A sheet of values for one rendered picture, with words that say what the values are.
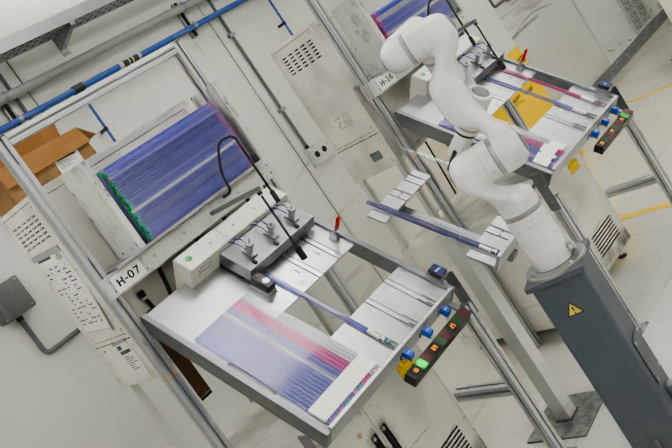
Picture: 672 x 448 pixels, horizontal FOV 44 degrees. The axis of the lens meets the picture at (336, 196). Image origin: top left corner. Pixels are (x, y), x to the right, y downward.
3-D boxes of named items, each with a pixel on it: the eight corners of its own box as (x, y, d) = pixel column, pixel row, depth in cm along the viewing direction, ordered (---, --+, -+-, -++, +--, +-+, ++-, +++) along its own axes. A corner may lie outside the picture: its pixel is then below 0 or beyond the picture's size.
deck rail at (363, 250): (452, 300, 273) (455, 287, 269) (449, 303, 271) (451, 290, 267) (282, 213, 303) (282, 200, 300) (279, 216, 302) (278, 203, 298)
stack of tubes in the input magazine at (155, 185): (256, 163, 291) (212, 98, 287) (151, 241, 259) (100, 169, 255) (238, 173, 301) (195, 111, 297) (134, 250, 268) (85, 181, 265)
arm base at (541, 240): (589, 236, 244) (556, 185, 241) (582, 266, 228) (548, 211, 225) (532, 261, 254) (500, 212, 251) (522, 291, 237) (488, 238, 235)
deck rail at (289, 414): (331, 444, 229) (331, 430, 225) (326, 449, 228) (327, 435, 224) (147, 325, 260) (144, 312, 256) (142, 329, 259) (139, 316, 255)
